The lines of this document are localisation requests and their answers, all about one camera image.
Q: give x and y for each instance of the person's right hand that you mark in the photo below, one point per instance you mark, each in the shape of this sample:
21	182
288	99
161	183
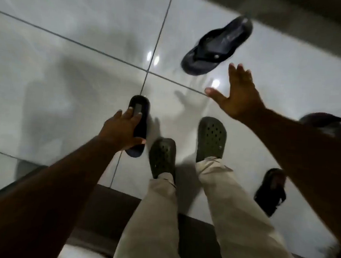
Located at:
240	97

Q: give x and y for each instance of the person's left hand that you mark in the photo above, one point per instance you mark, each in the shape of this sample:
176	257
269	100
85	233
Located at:
116	131

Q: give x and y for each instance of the person's left middle finger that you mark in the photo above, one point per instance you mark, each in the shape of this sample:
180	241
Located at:
129	113

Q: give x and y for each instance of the person's right thumb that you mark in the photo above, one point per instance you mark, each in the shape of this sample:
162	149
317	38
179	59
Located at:
215	95

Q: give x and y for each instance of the person's left thumb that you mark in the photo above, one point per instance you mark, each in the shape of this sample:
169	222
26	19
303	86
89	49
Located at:
138	142

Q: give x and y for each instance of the dark slipper with grey patch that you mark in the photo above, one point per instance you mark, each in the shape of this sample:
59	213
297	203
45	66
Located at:
141	131

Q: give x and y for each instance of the person's left forearm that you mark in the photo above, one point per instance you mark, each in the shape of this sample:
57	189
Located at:
45	200

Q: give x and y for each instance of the person's right forearm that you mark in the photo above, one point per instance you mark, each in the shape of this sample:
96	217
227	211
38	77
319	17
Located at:
307	158

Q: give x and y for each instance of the person's left green clog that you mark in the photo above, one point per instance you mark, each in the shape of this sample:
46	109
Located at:
163	157

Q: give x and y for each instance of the person's green clog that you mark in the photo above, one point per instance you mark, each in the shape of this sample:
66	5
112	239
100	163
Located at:
163	157
211	138

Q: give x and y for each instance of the person's right green clog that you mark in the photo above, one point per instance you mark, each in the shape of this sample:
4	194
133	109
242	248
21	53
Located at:
211	138

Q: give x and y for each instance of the black flip-flop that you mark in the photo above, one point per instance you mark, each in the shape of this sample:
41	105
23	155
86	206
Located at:
217	46

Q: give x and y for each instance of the dark sandal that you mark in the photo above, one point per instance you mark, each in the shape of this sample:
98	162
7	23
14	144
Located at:
326	122

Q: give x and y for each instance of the beige trousers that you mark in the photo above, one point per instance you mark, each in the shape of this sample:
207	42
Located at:
239	223

